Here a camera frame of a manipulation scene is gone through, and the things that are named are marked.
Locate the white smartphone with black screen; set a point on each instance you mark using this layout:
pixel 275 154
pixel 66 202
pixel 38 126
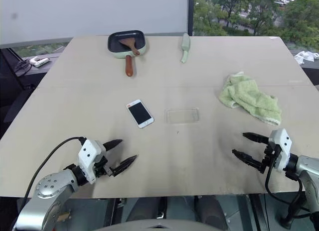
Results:
pixel 139 113

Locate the black window pillar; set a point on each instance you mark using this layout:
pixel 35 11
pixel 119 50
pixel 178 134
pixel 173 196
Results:
pixel 191 12

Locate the green terry towel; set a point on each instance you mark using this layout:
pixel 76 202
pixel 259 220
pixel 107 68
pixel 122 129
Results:
pixel 249 96

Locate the black side desk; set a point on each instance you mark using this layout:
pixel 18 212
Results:
pixel 15 91

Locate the white power strip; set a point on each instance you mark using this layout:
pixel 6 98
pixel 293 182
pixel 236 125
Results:
pixel 37 62

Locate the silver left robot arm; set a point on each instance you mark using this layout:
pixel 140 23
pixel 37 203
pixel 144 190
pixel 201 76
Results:
pixel 49 186

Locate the brown wooden spatula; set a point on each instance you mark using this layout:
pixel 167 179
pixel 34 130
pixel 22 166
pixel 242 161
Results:
pixel 128 43

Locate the white board panel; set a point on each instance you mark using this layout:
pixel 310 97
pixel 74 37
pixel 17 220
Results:
pixel 87 12

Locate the pale green sheathed knife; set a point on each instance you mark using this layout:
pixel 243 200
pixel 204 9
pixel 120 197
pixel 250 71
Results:
pixel 185 45

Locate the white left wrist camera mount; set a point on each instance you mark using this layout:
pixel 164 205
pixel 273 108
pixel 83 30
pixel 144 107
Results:
pixel 88 151

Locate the clear phone case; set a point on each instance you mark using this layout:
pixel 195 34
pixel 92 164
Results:
pixel 182 115

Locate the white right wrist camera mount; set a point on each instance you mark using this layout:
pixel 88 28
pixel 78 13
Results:
pixel 280 139

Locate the dark rounded shape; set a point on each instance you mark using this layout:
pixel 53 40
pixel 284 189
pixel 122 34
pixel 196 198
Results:
pixel 210 211

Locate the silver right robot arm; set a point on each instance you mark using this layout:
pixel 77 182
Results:
pixel 309 171

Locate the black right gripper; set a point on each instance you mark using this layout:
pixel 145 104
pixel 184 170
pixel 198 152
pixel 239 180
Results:
pixel 270 153

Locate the white crumpled plastic bag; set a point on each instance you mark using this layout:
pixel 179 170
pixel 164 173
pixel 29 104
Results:
pixel 305 56

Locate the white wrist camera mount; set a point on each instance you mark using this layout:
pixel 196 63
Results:
pixel 88 151
pixel 280 139

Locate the grey robot torso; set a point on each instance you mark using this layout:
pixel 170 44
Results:
pixel 149 226

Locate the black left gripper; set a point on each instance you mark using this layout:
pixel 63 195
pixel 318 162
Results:
pixel 101 167

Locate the green square frying pan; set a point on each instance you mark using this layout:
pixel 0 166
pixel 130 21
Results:
pixel 113 41

